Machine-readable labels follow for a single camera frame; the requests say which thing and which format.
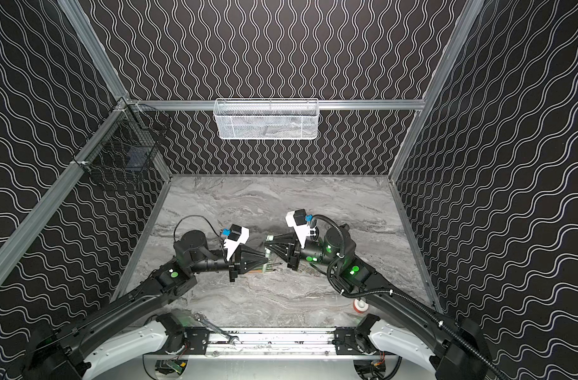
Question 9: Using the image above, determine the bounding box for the black wire basket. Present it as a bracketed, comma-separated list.
[79, 104, 170, 193]

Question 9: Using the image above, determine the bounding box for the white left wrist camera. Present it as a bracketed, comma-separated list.
[221, 224, 250, 261]

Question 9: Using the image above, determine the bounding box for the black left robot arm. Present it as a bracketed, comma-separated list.
[20, 225, 268, 379]

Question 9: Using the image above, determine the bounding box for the aluminium corner frame post left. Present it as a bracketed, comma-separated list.
[58, 0, 130, 100]

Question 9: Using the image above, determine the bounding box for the silver wrench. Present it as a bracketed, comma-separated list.
[193, 313, 241, 345]

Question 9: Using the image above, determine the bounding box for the aluminium corner frame post right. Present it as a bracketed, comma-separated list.
[389, 0, 485, 182]

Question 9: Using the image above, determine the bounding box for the aluminium corner frame post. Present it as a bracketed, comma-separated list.
[389, 0, 485, 182]
[58, 0, 130, 100]

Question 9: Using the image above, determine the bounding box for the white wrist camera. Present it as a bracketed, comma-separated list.
[285, 209, 317, 249]
[221, 224, 250, 261]

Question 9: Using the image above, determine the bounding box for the red white tape roll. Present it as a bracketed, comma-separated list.
[353, 299, 370, 314]

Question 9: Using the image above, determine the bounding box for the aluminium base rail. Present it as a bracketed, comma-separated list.
[183, 327, 461, 359]

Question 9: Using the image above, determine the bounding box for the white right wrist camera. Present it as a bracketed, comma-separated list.
[285, 209, 317, 249]

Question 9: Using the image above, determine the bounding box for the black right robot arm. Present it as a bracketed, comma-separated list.
[264, 224, 506, 379]

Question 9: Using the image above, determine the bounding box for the white wire mesh basket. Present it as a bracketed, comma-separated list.
[213, 98, 321, 140]

